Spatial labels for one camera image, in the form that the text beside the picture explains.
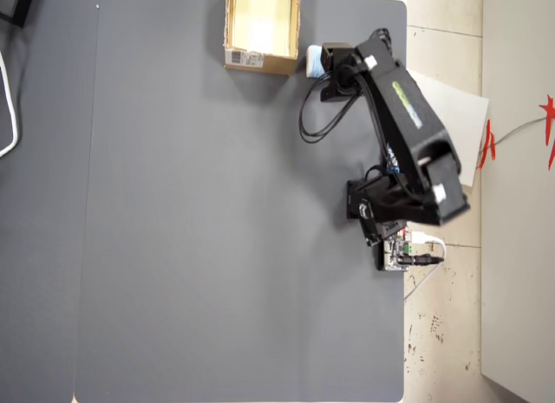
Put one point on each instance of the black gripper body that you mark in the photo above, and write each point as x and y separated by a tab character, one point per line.
344	60

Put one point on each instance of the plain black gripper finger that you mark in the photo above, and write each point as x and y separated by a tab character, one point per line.
328	56

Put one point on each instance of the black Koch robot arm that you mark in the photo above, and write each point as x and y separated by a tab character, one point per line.
407	117

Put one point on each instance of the open cardboard box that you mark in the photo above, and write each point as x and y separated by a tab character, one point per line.
264	65

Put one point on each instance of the white paper sheet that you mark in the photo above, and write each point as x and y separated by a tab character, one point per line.
459	117

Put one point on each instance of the blue controller circuit board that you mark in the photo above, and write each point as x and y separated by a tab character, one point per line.
392	255

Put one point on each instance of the wide grey table mat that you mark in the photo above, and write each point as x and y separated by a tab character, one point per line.
217	247

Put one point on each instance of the white cabinet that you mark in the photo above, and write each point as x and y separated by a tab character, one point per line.
520	247

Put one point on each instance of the narrow grey table mat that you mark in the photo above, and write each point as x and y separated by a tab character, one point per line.
43	247

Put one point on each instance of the black frame object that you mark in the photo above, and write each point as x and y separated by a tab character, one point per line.
17	4

